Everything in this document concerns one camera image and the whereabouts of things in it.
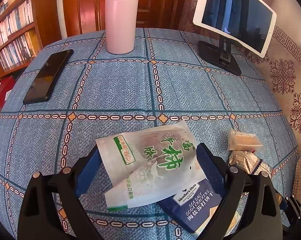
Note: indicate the clear tan cracker packet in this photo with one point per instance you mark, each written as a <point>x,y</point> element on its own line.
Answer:
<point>243,140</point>

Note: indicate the wooden bookshelf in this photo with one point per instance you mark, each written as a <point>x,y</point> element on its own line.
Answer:
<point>48,10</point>

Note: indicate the wooden door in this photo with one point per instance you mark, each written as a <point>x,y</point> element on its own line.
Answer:
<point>153,5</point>

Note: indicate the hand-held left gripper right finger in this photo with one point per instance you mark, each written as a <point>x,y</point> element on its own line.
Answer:
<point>210,165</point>

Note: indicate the red box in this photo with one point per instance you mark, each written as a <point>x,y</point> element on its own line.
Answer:
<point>1,90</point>

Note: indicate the pink thermos bottle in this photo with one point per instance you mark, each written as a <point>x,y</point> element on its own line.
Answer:
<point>120,25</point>

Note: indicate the blue patterned tablecloth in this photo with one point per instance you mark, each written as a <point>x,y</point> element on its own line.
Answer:
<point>115,92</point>

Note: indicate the white tablet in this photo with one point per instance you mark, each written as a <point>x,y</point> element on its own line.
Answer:
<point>235,12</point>

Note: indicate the black smartphone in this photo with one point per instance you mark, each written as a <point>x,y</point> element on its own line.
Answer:
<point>48,77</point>

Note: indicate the rows of books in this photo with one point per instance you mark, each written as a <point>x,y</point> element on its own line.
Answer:
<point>13,25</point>

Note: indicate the white green-print snack packet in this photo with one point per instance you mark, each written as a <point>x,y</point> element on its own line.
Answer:
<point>150,160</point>

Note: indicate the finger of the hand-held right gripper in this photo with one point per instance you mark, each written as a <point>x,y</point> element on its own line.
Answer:
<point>294,210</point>

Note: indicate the black tablet stand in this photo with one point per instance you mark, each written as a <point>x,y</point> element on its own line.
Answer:
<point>215,56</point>

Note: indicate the dark blue cracker packet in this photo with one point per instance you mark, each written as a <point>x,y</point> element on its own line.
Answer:
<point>195,210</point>

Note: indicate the white patterned snack packet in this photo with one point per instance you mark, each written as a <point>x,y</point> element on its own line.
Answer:
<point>243,161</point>

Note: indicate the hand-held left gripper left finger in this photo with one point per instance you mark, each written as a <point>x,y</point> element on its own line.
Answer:
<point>90,172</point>

